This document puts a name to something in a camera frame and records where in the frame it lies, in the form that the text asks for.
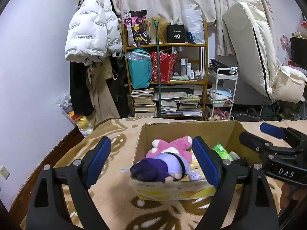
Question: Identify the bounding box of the green tissue pack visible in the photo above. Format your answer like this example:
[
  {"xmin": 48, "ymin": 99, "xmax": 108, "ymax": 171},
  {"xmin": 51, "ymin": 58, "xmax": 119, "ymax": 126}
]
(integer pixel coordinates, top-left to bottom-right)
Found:
[{"xmin": 213, "ymin": 143, "xmax": 233, "ymax": 161}]

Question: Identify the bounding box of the wooden shelf unit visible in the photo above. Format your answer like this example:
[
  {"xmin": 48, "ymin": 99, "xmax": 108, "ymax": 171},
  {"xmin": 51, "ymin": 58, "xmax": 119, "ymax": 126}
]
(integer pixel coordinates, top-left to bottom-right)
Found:
[{"xmin": 122, "ymin": 20, "xmax": 209, "ymax": 121}]

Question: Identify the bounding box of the cream folded mattress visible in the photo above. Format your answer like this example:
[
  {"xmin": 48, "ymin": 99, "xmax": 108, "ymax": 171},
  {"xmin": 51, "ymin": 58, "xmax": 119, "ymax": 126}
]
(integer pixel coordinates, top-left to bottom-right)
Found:
[{"xmin": 222, "ymin": 0, "xmax": 306, "ymax": 103}]

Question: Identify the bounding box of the purple haired plush doll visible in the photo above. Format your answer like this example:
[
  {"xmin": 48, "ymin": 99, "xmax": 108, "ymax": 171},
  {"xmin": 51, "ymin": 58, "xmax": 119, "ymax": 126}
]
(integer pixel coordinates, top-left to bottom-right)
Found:
[{"xmin": 130, "ymin": 153, "xmax": 202, "ymax": 183}]

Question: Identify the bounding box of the pink fan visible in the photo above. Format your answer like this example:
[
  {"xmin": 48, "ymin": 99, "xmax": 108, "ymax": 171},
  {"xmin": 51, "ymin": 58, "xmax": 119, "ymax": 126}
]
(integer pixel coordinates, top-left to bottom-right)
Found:
[{"xmin": 280, "ymin": 35, "xmax": 291, "ymax": 59}]

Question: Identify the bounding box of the bag of plush toys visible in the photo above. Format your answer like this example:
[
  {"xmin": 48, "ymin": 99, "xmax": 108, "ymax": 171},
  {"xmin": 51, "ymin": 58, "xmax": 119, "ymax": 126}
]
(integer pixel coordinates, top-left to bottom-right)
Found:
[{"xmin": 56, "ymin": 92, "xmax": 94, "ymax": 137}]

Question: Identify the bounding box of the black box with 40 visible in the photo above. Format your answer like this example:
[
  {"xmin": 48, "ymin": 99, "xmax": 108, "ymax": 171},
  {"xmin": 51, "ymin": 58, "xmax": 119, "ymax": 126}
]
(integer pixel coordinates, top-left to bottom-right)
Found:
[{"xmin": 167, "ymin": 24, "xmax": 185, "ymax": 43}]

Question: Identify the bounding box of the teal shopping bag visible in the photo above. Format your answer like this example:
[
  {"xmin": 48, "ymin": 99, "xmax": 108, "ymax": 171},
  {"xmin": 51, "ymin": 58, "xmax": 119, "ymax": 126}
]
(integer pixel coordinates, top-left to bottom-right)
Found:
[{"xmin": 124, "ymin": 49, "xmax": 152, "ymax": 89}]

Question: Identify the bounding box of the pink plush bear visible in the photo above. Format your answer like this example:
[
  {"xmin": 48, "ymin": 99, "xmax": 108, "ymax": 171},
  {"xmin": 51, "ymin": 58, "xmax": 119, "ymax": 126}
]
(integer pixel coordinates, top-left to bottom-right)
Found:
[{"xmin": 145, "ymin": 136, "xmax": 195, "ymax": 163}]

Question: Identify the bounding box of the white puffer jacket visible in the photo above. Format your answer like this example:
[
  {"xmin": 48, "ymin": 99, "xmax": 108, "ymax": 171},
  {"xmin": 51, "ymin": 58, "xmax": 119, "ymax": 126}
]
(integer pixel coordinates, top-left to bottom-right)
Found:
[{"xmin": 65, "ymin": 0, "xmax": 123, "ymax": 65}]

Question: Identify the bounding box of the beige hanging coat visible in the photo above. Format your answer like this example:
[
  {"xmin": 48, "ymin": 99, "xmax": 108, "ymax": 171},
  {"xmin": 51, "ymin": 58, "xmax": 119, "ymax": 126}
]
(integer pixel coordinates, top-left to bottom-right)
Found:
[{"xmin": 86, "ymin": 58, "xmax": 120, "ymax": 127}]

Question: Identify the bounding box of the white wall socket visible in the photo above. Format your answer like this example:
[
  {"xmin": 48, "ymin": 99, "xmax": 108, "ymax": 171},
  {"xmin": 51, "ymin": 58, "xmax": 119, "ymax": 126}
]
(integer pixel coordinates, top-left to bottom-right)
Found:
[{"xmin": 0, "ymin": 166, "xmax": 10, "ymax": 180}]

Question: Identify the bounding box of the purple black printed bag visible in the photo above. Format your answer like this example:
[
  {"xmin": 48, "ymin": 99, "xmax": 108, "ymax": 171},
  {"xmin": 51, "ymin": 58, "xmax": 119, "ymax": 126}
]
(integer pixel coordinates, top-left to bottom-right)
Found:
[{"xmin": 123, "ymin": 10, "xmax": 148, "ymax": 47}]

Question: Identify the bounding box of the red gift bag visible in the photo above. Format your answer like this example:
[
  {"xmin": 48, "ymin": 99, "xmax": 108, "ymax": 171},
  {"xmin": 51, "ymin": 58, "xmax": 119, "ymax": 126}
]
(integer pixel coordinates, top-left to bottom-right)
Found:
[{"xmin": 150, "ymin": 51, "xmax": 177, "ymax": 83}]

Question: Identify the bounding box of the white plastic bag on shelf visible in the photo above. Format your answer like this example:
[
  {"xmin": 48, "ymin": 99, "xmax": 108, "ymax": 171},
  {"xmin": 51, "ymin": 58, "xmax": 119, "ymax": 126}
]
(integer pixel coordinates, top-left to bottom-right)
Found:
[{"xmin": 183, "ymin": 8, "xmax": 205, "ymax": 44}]

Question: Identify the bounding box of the white bottle on shelf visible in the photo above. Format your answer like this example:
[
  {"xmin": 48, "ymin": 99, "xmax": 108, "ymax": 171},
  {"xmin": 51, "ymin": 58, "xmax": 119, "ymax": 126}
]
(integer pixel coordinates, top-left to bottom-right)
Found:
[{"xmin": 181, "ymin": 59, "xmax": 186, "ymax": 76}]

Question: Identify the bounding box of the black Face packet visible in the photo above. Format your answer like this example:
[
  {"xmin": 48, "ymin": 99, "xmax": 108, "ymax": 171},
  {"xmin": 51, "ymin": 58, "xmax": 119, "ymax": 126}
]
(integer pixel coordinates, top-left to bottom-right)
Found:
[{"xmin": 233, "ymin": 157, "xmax": 249, "ymax": 167}]

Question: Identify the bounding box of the cardboard box with yellow print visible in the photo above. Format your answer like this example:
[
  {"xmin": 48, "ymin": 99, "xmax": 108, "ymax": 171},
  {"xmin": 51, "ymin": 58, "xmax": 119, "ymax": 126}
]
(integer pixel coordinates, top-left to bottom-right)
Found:
[{"xmin": 131, "ymin": 121, "xmax": 260, "ymax": 201}]

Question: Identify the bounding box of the white rolling cart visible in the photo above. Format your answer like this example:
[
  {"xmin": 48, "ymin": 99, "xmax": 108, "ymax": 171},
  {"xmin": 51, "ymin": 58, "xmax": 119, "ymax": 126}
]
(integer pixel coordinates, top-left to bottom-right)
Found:
[{"xmin": 207, "ymin": 67, "xmax": 238, "ymax": 121}]

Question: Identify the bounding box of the blonde wig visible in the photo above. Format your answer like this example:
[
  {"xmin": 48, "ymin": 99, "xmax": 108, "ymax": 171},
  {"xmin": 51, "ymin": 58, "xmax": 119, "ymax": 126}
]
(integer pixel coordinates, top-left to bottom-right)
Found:
[{"xmin": 145, "ymin": 17, "xmax": 169, "ymax": 44}]

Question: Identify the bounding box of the green pole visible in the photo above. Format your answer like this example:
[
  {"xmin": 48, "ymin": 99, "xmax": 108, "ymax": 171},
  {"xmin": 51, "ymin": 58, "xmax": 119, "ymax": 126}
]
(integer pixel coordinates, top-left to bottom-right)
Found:
[{"xmin": 153, "ymin": 19, "xmax": 162, "ymax": 118}]

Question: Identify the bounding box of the yellow plush toy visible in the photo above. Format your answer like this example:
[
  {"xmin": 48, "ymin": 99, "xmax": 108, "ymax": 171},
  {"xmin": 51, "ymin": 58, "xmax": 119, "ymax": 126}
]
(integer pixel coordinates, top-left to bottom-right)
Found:
[{"xmin": 182, "ymin": 159, "xmax": 205, "ymax": 181}]

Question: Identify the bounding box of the stack of books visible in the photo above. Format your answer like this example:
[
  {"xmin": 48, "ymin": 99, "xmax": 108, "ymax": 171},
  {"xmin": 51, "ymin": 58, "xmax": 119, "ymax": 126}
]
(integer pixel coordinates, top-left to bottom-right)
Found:
[{"xmin": 131, "ymin": 88, "xmax": 157, "ymax": 117}]

